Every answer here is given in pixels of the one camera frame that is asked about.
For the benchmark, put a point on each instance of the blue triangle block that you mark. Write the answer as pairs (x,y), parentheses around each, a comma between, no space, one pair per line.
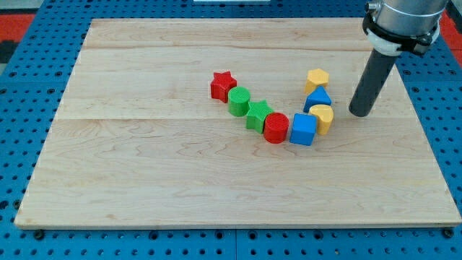
(318,97)

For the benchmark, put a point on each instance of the blue cube block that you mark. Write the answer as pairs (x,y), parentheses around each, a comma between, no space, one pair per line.
(303,129)

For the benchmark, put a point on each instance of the yellow heart block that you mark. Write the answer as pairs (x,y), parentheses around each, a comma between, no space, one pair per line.
(324,116)

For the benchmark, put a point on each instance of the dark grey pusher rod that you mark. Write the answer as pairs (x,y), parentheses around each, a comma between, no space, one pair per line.
(376,72)

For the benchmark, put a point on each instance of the red cylinder block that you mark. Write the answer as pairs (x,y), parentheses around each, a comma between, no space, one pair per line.
(275,128)

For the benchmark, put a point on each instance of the red star block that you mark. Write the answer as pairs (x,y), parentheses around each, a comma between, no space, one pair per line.
(221,84)

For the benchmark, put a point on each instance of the green cylinder block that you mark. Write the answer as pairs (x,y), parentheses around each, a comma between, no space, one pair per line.
(238,99)

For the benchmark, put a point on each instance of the yellow pentagon block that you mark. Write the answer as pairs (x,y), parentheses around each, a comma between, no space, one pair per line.
(316,78)

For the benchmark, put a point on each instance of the green star block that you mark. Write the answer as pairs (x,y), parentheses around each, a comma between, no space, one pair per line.
(256,115)

